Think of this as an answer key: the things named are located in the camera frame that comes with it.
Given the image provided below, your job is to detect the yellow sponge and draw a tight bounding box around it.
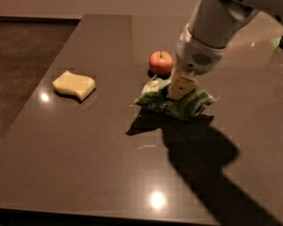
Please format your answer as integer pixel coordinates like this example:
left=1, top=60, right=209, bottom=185
left=53, top=71, right=96, bottom=101

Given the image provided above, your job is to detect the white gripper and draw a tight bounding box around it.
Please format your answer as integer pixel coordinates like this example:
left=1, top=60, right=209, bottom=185
left=167, top=24, right=225, bottom=101

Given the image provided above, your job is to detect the red apple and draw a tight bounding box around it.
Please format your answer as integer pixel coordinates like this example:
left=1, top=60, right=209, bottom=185
left=149, top=51, right=174, bottom=75

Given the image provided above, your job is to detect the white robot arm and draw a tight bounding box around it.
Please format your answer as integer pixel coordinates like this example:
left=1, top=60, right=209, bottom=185
left=168, top=0, right=283, bottom=101

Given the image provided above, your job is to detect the green jalapeno chip bag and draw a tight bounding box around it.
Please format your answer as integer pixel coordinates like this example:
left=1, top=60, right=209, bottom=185
left=134, top=75, right=216, bottom=121

